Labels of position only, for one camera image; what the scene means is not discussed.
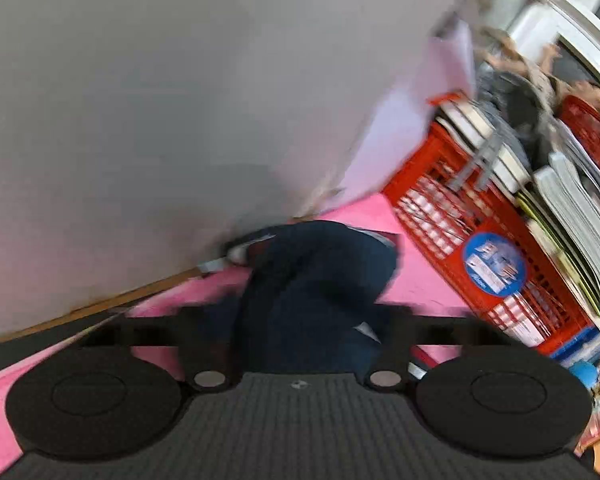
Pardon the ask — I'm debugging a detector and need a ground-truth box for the blue plush ball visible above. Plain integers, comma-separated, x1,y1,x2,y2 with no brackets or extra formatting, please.
569,362,600,390

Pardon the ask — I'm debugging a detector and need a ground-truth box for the pink rabbit print blanket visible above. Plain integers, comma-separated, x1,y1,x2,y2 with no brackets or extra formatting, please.
0,195,481,476

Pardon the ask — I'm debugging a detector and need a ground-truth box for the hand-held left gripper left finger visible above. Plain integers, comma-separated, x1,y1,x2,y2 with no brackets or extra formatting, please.
80,307,232,391

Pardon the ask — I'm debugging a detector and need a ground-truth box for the white board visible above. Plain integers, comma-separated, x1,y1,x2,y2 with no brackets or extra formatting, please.
330,20,478,206

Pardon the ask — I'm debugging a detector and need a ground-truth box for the large red plastic crate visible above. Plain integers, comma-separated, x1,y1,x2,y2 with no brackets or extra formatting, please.
382,120,600,356

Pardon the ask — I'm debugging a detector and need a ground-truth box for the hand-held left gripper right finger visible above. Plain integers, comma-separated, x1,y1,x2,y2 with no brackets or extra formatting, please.
365,310,511,391

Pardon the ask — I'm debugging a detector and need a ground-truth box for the small red plastic basket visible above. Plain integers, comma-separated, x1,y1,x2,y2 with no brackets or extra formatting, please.
557,95,600,178

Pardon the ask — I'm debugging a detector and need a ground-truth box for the stack of papers and workbooks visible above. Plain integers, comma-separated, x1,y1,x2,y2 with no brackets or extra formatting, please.
435,95,600,331

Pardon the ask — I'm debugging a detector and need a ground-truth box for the navy and white jacket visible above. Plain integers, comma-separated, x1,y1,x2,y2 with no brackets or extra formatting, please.
195,220,398,378

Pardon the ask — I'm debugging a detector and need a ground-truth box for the grey lanyard strap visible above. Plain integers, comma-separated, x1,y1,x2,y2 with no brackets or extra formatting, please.
450,85,541,196

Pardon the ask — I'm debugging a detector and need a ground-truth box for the row of tall thin books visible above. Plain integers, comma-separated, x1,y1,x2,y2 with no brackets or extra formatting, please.
547,305,600,456

